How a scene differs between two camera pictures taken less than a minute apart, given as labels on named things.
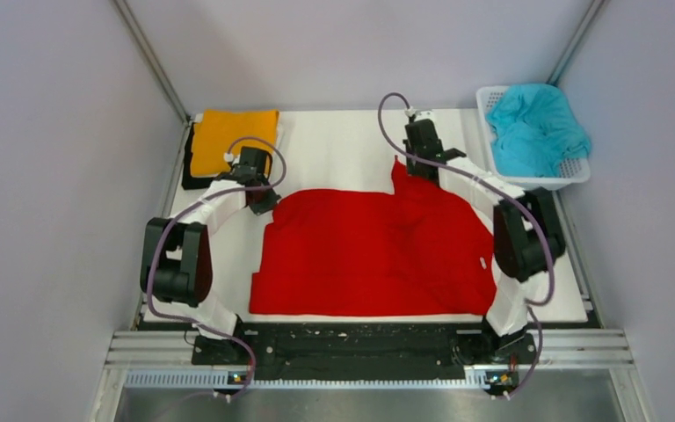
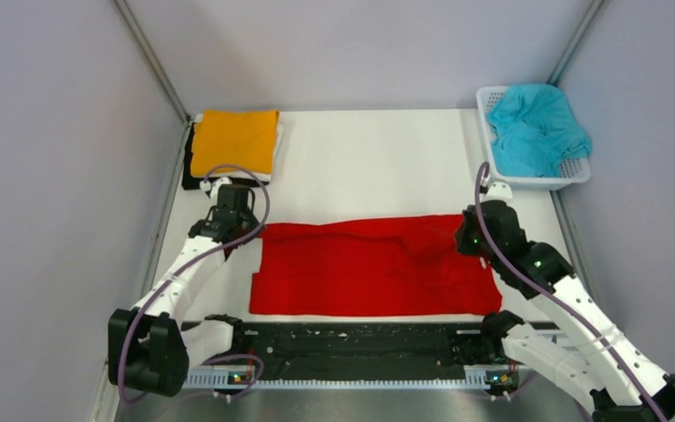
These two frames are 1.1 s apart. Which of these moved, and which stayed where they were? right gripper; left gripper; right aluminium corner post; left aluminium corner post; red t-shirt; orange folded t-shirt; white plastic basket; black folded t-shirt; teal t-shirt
Moved: right gripper; left gripper; red t-shirt
Stayed: black folded t-shirt; left aluminium corner post; orange folded t-shirt; white plastic basket; teal t-shirt; right aluminium corner post
